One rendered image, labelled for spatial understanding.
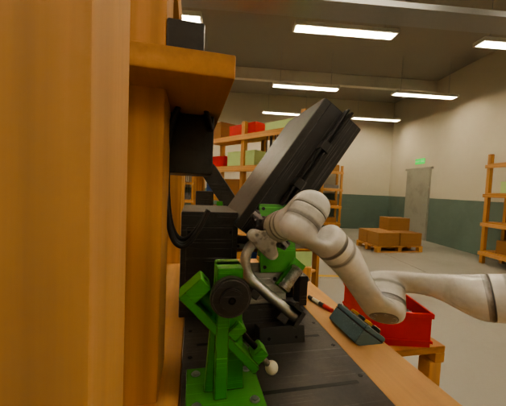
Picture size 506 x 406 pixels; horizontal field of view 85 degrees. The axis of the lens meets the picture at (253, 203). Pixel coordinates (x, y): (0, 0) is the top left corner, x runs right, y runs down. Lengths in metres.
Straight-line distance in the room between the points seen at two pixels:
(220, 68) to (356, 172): 10.29
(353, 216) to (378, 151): 2.53
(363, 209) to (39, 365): 10.75
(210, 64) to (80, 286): 0.40
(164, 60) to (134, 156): 0.18
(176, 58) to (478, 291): 0.69
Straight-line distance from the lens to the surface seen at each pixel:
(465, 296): 0.70
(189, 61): 0.51
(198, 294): 0.55
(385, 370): 0.83
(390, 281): 0.72
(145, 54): 0.51
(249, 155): 4.08
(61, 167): 0.18
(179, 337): 0.91
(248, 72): 8.29
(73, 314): 0.20
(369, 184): 10.91
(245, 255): 0.80
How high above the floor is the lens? 1.32
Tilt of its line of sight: 3 degrees down
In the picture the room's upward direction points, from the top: 3 degrees clockwise
